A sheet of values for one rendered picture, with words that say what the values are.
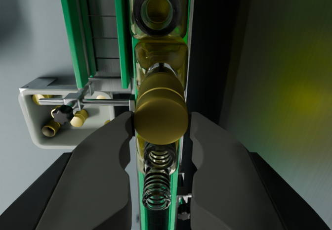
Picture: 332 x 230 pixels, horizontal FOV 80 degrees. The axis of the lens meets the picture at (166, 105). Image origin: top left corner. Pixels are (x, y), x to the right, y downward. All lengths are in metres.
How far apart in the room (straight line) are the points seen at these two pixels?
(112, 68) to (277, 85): 0.30
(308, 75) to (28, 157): 0.79
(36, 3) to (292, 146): 0.57
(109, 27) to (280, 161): 0.34
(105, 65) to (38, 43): 0.24
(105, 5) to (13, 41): 0.31
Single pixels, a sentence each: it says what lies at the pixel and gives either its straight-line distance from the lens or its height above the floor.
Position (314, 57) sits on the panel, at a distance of 0.20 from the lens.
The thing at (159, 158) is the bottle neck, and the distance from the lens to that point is 0.20.
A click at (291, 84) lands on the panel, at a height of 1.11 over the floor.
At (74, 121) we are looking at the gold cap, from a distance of 0.59.
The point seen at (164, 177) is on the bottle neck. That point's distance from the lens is 0.23.
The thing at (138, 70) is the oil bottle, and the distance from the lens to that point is 0.20.
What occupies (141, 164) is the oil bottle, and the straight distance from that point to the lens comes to 0.26.
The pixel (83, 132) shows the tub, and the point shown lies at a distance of 0.64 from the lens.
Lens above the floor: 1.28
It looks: 63 degrees down
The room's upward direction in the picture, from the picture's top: 177 degrees clockwise
